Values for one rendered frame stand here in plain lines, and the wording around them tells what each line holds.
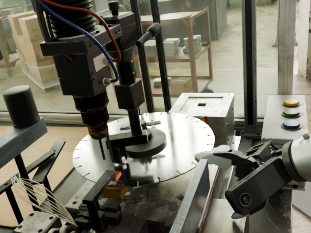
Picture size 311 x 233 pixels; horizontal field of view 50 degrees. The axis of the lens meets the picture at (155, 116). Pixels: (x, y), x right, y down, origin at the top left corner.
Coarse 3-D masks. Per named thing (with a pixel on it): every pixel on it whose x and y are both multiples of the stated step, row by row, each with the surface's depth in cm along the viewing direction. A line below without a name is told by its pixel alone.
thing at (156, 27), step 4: (156, 24) 63; (148, 28) 62; (152, 28) 61; (156, 28) 62; (160, 28) 63; (148, 32) 61; (152, 32) 61; (156, 32) 62; (144, 36) 60; (148, 36) 60; (152, 36) 62; (140, 40) 58; (144, 40) 59; (136, 44) 59; (140, 44) 58
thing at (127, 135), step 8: (128, 112) 65; (136, 112) 65; (136, 120) 66; (136, 128) 66; (112, 136) 68; (120, 136) 68; (128, 136) 67; (136, 136) 67; (144, 136) 67; (112, 144) 67; (120, 144) 68; (128, 144) 68; (136, 144) 68; (112, 152) 69; (120, 152) 71; (120, 160) 69
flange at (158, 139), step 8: (152, 128) 82; (152, 136) 77; (160, 136) 77; (144, 144) 75; (152, 144) 74; (160, 144) 74; (128, 152) 74; (136, 152) 73; (144, 152) 73; (152, 152) 73
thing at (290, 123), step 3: (285, 120) 87; (288, 120) 87; (291, 120) 86; (294, 120) 86; (285, 123) 85; (288, 123) 85; (291, 123) 85; (294, 123) 85; (297, 123) 84; (285, 126) 85; (288, 126) 84; (291, 126) 84; (294, 126) 84; (297, 126) 84
